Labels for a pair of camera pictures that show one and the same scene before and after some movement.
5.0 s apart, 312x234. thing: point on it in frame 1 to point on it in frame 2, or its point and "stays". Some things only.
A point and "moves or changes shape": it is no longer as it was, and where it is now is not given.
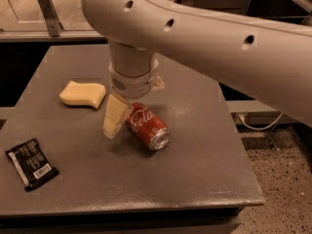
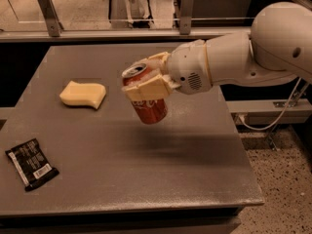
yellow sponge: (83, 93) stays
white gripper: (133, 86) to (187, 66)
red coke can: (146, 128) moves or changes shape
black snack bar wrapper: (32, 164) stays
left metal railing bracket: (48, 10) stays
